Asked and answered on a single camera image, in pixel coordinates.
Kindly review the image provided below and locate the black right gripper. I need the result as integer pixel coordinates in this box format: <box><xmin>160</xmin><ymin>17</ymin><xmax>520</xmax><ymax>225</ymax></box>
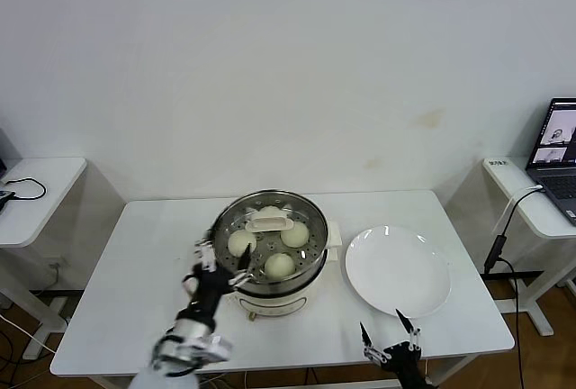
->
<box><xmin>358</xmin><ymin>308</ymin><xmax>434</xmax><ymax>389</ymax></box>

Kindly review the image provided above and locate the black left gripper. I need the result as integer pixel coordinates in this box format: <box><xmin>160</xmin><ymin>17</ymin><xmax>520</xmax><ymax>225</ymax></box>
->
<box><xmin>182</xmin><ymin>226</ymin><xmax>254</xmax><ymax>319</ymax></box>

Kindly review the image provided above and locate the white steamed baozi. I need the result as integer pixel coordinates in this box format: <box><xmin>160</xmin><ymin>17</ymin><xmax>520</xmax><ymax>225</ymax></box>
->
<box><xmin>256</xmin><ymin>204</ymin><xmax>284</xmax><ymax>222</ymax></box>
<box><xmin>227</xmin><ymin>231</ymin><xmax>257</xmax><ymax>258</ymax></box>
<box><xmin>264</xmin><ymin>252</ymin><xmax>297</xmax><ymax>280</ymax></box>
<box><xmin>279</xmin><ymin>221</ymin><xmax>311</xmax><ymax>249</ymax></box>

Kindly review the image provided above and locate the glass lid with cream handle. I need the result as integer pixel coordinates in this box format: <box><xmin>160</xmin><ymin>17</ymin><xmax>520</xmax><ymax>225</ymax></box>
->
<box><xmin>210</xmin><ymin>189</ymin><xmax>329</xmax><ymax>285</ymax></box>

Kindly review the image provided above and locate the perforated steel steamer basket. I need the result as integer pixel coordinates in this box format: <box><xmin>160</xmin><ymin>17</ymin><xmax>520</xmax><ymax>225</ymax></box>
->
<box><xmin>210</xmin><ymin>188</ymin><xmax>330</xmax><ymax>294</ymax></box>

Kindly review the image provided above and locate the white round plate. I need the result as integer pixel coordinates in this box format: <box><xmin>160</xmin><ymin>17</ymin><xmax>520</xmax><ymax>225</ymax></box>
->
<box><xmin>345</xmin><ymin>225</ymin><xmax>452</xmax><ymax>319</ymax></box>

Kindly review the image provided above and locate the white work table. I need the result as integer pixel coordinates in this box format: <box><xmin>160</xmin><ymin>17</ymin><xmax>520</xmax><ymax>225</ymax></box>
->
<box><xmin>49</xmin><ymin>188</ymin><xmax>517</xmax><ymax>389</ymax></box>

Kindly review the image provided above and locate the white side desk with laptop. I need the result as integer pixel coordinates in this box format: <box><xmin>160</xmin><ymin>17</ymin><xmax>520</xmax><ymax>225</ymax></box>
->
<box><xmin>479</xmin><ymin>156</ymin><xmax>576</xmax><ymax>336</ymax></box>

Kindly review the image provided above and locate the grey open laptop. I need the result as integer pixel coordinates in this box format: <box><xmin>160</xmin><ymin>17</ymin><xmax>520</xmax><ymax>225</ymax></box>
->
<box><xmin>524</xmin><ymin>97</ymin><xmax>576</xmax><ymax>227</ymax></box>

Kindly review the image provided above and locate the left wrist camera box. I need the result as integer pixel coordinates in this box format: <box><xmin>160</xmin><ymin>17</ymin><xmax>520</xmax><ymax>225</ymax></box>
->
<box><xmin>197</xmin><ymin>334</ymin><xmax>235</xmax><ymax>361</ymax></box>

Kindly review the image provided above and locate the black looped cable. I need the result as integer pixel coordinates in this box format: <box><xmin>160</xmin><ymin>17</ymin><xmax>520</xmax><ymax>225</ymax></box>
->
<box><xmin>0</xmin><ymin>176</ymin><xmax>48</xmax><ymax>203</ymax></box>

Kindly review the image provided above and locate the white side desk with cable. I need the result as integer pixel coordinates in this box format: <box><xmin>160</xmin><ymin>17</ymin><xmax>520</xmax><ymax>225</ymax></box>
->
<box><xmin>0</xmin><ymin>157</ymin><xmax>87</xmax><ymax>361</ymax></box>

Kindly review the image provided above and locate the white floor cable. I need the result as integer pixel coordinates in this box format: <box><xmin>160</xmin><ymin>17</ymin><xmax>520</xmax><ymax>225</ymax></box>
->
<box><xmin>0</xmin><ymin>315</ymin><xmax>58</xmax><ymax>355</ymax></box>

